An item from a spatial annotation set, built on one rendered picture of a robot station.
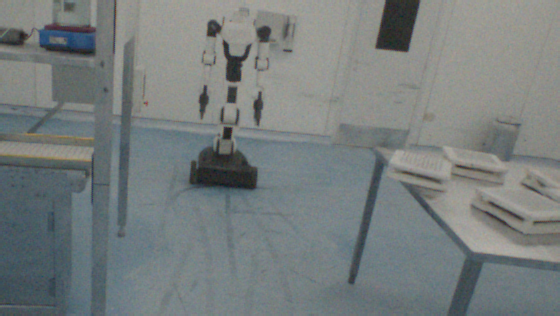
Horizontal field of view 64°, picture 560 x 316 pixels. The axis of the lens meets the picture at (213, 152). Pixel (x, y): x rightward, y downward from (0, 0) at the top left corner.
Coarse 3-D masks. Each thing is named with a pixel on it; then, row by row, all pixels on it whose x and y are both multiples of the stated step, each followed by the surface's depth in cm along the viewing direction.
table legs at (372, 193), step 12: (372, 180) 243; (372, 192) 244; (372, 204) 246; (360, 228) 254; (360, 240) 254; (360, 252) 256; (468, 264) 143; (480, 264) 141; (468, 276) 143; (456, 288) 148; (468, 288) 144; (456, 300) 147; (468, 300) 146; (456, 312) 147
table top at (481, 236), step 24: (552, 168) 237; (432, 192) 183; (456, 192) 186; (432, 216) 166; (456, 216) 162; (480, 216) 164; (456, 240) 148; (480, 240) 145; (504, 240) 147; (528, 240) 149; (552, 240) 151; (528, 264) 138; (552, 264) 137
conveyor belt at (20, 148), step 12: (0, 144) 190; (12, 144) 191; (24, 144) 193; (36, 144) 195; (48, 144) 196; (48, 156) 183; (60, 156) 184; (72, 156) 185; (84, 156) 187; (84, 168) 175
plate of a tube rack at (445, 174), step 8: (400, 152) 209; (392, 160) 195; (408, 160) 198; (400, 168) 191; (408, 168) 189; (416, 168) 188; (424, 168) 189; (448, 168) 193; (432, 176) 185; (440, 176) 184; (448, 176) 183
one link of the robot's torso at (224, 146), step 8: (240, 112) 375; (240, 120) 374; (224, 128) 382; (232, 128) 382; (224, 136) 390; (232, 136) 383; (216, 144) 394; (224, 144) 389; (232, 144) 394; (216, 152) 395; (224, 152) 395; (232, 152) 396
